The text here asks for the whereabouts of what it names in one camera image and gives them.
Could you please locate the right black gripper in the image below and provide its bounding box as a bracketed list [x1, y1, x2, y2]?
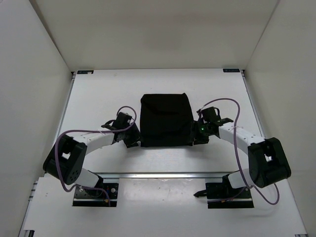
[186, 121, 210, 145]

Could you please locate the black skirt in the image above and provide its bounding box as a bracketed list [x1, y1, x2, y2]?
[140, 93, 194, 148]

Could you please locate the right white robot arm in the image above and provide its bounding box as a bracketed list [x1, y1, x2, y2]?
[194, 107, 292, 198]

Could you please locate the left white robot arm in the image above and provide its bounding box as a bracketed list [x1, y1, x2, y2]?
[43, 112, 141, 197]

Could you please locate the right table corner label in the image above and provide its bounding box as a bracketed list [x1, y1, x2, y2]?
[223, 68, 240, 73]

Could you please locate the table corner label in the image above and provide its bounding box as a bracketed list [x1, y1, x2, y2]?
[77, 70, 94, 75]
[223, 68, 240, 73]

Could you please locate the left table corner label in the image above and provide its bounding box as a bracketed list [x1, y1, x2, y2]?
[77, 70, 94, 75]

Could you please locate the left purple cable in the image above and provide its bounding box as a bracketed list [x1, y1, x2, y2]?
[56, 106, 137, 205]

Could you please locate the purple cable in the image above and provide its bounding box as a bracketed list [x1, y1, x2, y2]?
[56, 106, 137, 205]
[197, 98, 281, 205]

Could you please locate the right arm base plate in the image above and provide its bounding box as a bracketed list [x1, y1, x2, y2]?
[194, 175, 254, 209]

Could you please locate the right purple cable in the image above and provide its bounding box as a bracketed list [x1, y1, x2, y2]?
[197, 98, 281, 205]

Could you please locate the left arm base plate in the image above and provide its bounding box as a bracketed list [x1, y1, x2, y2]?
[72, 179, 119, 207]

